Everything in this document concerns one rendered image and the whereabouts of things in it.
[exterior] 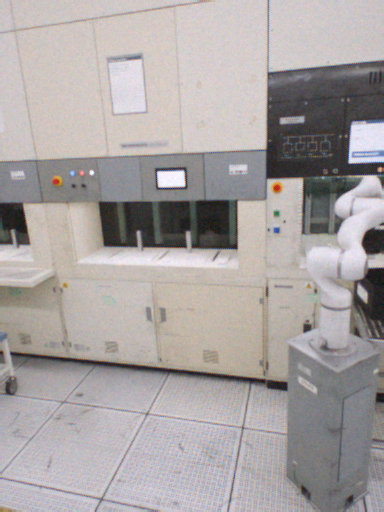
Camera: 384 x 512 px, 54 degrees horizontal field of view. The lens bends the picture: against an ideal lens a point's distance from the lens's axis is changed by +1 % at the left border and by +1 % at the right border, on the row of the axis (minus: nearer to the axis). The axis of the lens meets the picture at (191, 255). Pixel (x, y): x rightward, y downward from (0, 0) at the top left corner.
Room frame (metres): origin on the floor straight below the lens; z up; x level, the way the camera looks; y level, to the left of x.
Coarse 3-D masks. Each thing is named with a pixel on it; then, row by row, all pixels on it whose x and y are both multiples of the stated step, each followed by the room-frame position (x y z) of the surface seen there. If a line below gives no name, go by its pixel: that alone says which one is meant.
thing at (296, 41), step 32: (288, 0) 2.16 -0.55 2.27; (320, 0) 2.12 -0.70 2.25; (352, 0) 2.08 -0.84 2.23; (288, 32) 2.16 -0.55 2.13; (320, 32) 2.11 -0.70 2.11; (352, 32) 2.07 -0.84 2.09; (288, 64) 2.16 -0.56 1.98; (320, 64) 2.12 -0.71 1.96; (320, 128) 2.11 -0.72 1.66; (288, 160) 2.15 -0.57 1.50; (320, 224) 2.95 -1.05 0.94
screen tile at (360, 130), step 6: (360, 126) 2.06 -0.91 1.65; (366, 126) 2.05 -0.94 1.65; (372, 126) 2.04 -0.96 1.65; (378, 126) 2.03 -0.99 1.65; (354, 132) 2.06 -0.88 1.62; (360, 132) 2.05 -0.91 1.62; (366, 132) 2.05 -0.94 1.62; (372, 132) 2.04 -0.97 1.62; (378, 132) 2.03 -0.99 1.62; (372, 138) 2.04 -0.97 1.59; (378, 138) 2.03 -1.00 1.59; (354, 144) 2.06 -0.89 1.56; (360, 144) 2.05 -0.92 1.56; (366, 144) 2.05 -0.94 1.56; (372, 144) 2.04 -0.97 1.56; (378, 144) 2.03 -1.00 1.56
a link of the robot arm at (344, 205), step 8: (368, 176) 1.80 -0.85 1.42; (360, 184) 1.78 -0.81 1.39; (368, 184) 1.76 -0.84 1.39; (376, 184) 1.77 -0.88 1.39; (352, 192) 1.76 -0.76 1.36; (360, 192) 1.76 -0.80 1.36; (368, 192) 1.76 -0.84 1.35; (376, 192) 1.78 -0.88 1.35; (344, 200) 1.74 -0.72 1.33; (352, 200) 1.72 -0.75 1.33; (336, 208) 1.75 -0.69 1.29; (344, 208) 1.72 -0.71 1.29; (352, 208) 1.70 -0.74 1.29; (344, 216) 1.73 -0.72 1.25
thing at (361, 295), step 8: (368, 272) 1.89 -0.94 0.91; (376, 272) 1.89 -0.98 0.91; (360, 280) 1.81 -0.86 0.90; (368, 280) 1.89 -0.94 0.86; (376, 280) 1.89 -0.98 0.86; (360, 288) 1.80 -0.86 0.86; (368, 288) 1.69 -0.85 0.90; (376, 288) 1.63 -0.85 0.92; (360, 296) 1.79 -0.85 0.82; (368, 296) 1.69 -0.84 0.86; (376, 296) 1.63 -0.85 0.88; (360, 304) 1.78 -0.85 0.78; (368, 304) 1.68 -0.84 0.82; (376, 304) 1.63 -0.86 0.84; (368, 312) 1.67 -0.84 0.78; (376, 312) 1.63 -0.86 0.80; (376, 320) 1.63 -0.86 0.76
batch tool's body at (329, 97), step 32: (352, 64) 2.08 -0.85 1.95; (288, 96) 2.16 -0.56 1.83; (320, 96) 2.11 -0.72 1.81; (352, 96) 2.07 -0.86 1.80; (288, 128) 2.15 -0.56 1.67; (320, 160) 2.11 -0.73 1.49; (288, 192) 2.16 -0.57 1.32; (320, 192) 2.58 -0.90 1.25; (288, 224) 2.16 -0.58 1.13; (288, 256) 2.16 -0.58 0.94; (352, 288) 2.05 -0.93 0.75; (288, 320) 2.15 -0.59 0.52; (352, 320) 2.05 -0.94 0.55
